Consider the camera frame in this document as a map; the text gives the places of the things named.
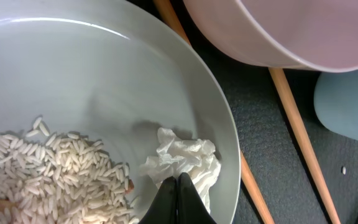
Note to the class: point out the round black tray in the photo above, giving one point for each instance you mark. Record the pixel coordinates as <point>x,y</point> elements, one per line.
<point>268,143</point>

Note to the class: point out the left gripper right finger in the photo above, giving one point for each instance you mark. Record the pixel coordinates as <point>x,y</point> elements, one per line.
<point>190,208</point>

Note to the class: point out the white tissue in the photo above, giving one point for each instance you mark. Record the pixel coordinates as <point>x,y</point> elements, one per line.
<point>176,156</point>

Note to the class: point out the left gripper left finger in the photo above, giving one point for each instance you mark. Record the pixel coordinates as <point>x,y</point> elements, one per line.
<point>163,209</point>

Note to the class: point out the blue cup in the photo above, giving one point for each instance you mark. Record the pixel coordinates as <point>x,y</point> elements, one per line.
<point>336,102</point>

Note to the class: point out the rice and nut scraps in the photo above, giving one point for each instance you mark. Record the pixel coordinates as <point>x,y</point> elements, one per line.
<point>61,178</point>

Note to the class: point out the grey plate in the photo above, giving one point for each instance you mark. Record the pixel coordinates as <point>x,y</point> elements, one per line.
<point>114,72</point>

